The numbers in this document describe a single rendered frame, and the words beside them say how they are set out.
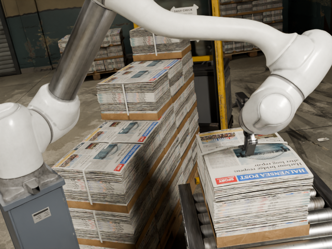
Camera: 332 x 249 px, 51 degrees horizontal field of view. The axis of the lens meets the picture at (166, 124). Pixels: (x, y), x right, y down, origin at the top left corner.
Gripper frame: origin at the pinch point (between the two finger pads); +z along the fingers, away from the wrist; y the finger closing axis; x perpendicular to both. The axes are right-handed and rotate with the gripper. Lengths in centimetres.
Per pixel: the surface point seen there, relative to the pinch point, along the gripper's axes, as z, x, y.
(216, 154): -1.5, -9.4, 8.5
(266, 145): 0.3, 7.8, 7.6
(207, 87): 200, 18, -53
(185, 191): 23.4, -20.6, 21.4
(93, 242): 66, -70, 44
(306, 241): -7.7, 12.6, 38.0
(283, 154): -6.9, 10.5, 11.2
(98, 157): 53, -59, 2
